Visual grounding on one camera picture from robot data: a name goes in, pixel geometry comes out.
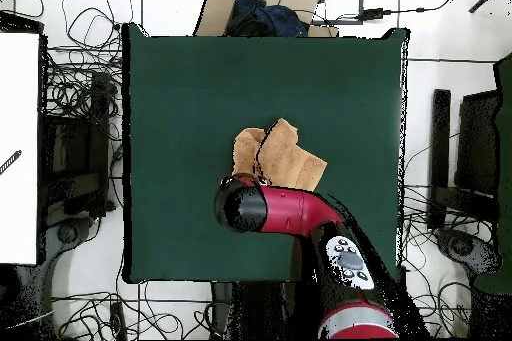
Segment grey stand foot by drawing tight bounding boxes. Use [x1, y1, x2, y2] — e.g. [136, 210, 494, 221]
[435, 228, 501, 276]
[47, 216, 95, 262]

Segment black striped rod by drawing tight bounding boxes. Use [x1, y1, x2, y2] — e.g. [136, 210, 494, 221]
[0, 149, 23, 177]

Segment dark green table cloth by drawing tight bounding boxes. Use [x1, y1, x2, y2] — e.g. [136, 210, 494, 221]
[121, 22, 410, 284]

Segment black stand frame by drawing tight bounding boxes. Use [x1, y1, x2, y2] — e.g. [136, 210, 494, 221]
[427, 88, 501, 230]
[39, 70, 117, 218]

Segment tan terry towel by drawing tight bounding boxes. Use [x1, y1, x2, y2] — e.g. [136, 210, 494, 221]
[232, 117, 328, 193]

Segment white flat panel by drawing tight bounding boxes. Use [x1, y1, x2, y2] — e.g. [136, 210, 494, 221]
[0, 31, 41, 266]

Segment brown cardboard box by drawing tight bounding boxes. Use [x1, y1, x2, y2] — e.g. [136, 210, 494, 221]
[192, 0, 340, 38]

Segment dark blue jeans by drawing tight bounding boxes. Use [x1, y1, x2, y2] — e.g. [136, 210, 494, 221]
[227, 0, 310, 38]

